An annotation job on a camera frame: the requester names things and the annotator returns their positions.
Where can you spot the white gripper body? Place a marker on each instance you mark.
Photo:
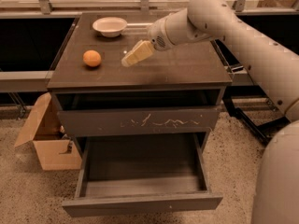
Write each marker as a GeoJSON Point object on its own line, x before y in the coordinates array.
{"type": "Point", "coordinates": [157, 34]}

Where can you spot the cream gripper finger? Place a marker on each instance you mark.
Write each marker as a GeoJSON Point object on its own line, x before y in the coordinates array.
{"type": "Point", "coordinates": [129, 62]}
{"type": "Point", "coordinates": [139, 51]}

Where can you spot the orange fruit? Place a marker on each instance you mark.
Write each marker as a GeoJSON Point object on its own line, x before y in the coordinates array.
{"type": "Point", "coordinates": [92, 58]}

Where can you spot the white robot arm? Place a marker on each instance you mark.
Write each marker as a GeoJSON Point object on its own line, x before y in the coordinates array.
{"type": "Point", "coordinates": [270, 65]}

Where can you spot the dark grey drawer cabinet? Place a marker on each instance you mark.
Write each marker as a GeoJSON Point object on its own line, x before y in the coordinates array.
{"type": "Point", "coordinates": [185, 76]}

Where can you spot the grey upper drawer front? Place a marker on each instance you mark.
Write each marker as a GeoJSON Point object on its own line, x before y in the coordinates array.
{"type": "Point", "coordinates": [111, 122]}

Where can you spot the open grey middle drawer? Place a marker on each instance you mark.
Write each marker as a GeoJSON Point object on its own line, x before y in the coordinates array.
{"type": "Point", "coordinates": [137, 174]}

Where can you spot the white bowl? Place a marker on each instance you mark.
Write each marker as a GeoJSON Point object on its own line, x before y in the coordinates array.
{"type": "Point", "coordinates": [110, 26]}

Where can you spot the cardboard box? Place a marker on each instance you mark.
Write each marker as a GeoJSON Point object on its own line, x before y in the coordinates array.
{"type": "Point", "coordinates": [43, 129]}

